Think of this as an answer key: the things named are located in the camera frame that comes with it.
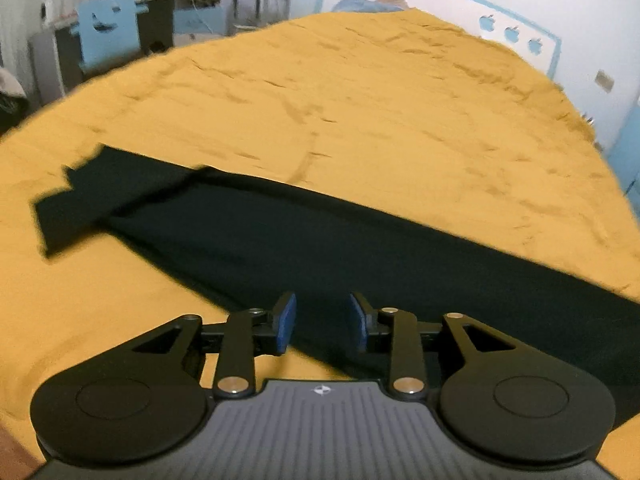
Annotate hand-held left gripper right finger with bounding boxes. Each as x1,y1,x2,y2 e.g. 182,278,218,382
348,291,521,401

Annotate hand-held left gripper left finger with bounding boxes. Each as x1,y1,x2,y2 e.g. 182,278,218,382
122,291,298,401

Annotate black pants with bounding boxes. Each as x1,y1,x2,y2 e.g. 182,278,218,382
31,144,640,431

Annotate yellow quilted blanket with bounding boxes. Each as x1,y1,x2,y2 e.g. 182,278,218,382
0,7,627,480

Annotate blue and white nightstand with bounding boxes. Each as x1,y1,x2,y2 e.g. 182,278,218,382
606,109,640,197

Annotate blue pillow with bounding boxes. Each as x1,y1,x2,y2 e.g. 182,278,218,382
331,0,416,14

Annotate grey and blue desk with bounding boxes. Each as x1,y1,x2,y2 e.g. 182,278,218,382
27,0,236,107

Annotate blue smiley face chair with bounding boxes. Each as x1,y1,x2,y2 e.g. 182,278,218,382
75,0,151,77

